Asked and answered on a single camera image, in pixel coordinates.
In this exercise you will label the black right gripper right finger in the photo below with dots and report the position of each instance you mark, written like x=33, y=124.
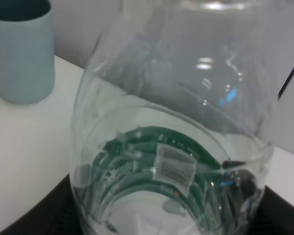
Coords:
x=274, y=216

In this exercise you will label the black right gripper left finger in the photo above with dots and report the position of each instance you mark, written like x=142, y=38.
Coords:
x=54, y=215

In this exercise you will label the clear bottle green label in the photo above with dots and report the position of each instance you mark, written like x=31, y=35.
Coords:
x=170, y=122

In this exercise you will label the teal plastic cup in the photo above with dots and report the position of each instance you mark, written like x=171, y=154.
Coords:
x=27, y=70

